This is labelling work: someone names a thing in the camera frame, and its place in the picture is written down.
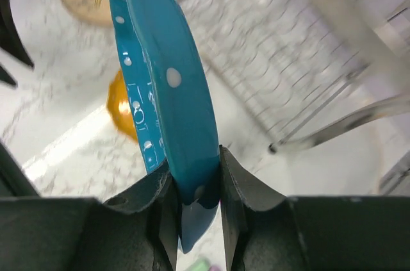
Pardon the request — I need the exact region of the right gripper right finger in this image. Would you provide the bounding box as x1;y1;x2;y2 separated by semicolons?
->
220;147;409;270

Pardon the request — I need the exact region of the orange polka dot plate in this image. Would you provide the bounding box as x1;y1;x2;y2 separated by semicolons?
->
106;70;138;142

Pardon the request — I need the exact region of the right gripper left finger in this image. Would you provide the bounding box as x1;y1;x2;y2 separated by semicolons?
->
1;163;178;270

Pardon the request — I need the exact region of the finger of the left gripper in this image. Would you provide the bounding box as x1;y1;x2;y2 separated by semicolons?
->
1;0;35;69

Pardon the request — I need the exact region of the blue polka dot plate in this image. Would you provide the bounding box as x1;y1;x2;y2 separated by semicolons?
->
109;0;220;252

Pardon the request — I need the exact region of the stainless steel dish rack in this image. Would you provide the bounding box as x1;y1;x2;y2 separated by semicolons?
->
178;0;409;195

